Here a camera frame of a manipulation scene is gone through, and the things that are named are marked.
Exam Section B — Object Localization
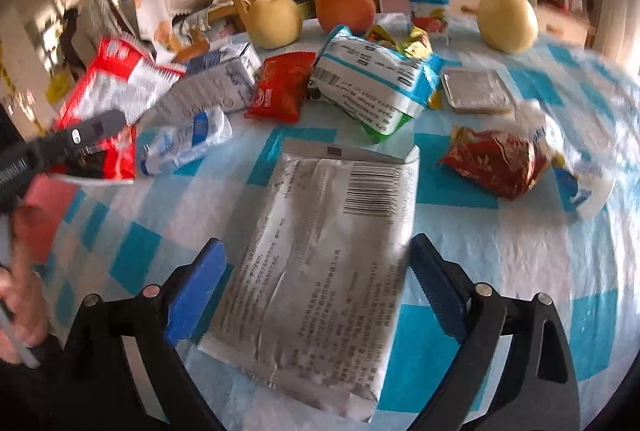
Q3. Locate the small white blue pouch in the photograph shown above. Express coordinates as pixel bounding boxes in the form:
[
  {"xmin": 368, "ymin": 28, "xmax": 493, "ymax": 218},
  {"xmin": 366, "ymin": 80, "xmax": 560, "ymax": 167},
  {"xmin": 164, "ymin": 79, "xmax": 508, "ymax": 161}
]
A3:
[{"xmin": 140, "ymin": 108, "xmax": 234, "ymax": 177}]

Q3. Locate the red white snack packet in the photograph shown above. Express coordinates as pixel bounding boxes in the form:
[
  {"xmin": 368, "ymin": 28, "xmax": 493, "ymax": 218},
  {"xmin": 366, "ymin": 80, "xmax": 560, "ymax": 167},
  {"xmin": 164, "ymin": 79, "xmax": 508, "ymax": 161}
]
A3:
[{"xmin": 54, "ymin": 36, "xmax": 187, "ymax": 183}]

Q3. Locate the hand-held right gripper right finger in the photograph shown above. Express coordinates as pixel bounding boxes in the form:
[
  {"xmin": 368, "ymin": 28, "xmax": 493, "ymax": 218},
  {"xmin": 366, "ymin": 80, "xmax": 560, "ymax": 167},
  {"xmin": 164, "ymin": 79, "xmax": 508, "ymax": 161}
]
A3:
[{"xmin": 407, "ymin": 233, "xmax": 583, "ymax": 431}]

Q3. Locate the large grey foil packet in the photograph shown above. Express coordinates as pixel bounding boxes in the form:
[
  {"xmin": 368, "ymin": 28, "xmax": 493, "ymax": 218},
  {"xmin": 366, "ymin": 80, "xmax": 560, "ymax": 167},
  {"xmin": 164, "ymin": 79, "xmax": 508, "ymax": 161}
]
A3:
[{"xmin": 199, "ymin": 138, "xmax": 421, "ymax": 423}]

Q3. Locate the square silver foil packet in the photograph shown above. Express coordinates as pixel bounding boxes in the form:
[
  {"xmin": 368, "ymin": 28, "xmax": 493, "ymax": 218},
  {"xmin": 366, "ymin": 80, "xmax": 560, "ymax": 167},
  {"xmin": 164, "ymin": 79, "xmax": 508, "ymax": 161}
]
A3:
[{"xmin": 441, "ymin": 67, "xmax": 516, "ymax": 113}]

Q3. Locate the red gold wrapper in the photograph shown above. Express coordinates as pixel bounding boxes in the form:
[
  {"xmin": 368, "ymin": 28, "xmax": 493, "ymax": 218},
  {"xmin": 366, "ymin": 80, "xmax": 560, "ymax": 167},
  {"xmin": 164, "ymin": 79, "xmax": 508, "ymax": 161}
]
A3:
[{"xmin": 438, "ymin": 126, "xmax": 552, "ymax": 201}]

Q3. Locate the orange red round fruit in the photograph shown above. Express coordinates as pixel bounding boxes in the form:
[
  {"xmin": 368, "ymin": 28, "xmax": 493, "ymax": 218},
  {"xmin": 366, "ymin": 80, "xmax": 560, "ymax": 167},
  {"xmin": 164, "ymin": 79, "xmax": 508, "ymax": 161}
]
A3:
[{"xmin": 317, "ymin": 0, "xmax": 377, "ymax": 35}]

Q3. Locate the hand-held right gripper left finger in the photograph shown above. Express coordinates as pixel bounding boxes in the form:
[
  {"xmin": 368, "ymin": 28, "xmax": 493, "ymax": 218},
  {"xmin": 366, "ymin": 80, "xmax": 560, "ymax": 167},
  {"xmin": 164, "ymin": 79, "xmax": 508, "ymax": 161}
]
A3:
[{"xmin": 60, "ymin": 238, "xmax": 228, "ymax": 431}]

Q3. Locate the yellow green wrapper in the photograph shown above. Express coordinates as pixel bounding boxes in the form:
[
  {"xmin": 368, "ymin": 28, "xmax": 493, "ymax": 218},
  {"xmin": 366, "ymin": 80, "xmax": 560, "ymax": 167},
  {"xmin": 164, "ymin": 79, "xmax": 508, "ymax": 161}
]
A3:
[{"xmin": 365, "ymin": 24, "xmax": 432, "ymax": 58}]

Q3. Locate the white blue drink carton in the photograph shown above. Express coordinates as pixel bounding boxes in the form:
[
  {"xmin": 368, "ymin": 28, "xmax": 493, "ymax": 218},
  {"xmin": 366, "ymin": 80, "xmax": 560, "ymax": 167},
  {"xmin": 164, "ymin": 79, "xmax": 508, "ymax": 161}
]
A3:
[{"xmin": 155, "ymin": 42, "xmax": 263, "ymax": 123}]

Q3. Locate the yellow pear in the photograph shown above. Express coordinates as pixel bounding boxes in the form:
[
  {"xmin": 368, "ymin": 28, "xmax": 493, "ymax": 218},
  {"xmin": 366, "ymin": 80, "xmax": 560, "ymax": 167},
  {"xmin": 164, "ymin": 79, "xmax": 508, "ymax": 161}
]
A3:
[
  {"xmin": 476, "ymin": 0, "xmax": 539, "ymax": 54},
  {"xmin": 246, "ymin": 0, "xmax": 302, "ymax": 50}
]

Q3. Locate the white blue green packet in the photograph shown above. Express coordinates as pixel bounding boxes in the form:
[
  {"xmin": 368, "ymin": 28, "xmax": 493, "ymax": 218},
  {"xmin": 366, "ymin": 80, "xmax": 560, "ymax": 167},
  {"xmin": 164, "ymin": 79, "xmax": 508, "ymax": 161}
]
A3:
[{"xmin": 309, "ymin": 25, "xmax": 446, "ymax": 143}]

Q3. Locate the person's left hand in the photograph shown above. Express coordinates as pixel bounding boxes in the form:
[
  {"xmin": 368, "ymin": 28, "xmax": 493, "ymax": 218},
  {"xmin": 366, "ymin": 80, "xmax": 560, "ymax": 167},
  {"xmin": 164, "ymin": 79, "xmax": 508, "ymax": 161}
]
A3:
[{"xmin": 0, "ymin": 206, "xmax": 51, "ymax": 364}]

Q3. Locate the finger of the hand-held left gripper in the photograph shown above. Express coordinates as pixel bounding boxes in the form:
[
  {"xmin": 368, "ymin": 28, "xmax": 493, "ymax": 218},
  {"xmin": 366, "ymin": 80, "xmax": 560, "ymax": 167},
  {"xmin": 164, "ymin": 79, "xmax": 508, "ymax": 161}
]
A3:
[{"xmin": 42, "ymin": 110, "xmax": 127, "ymax": 172}]

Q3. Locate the blue white checked tablecloth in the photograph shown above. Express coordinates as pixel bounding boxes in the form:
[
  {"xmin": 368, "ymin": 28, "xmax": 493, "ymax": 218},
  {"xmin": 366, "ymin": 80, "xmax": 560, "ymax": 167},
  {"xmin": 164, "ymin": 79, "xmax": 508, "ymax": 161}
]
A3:
[{"xmin": 37, "ymin": 18, "xmax": 640, "ymax": 431}]

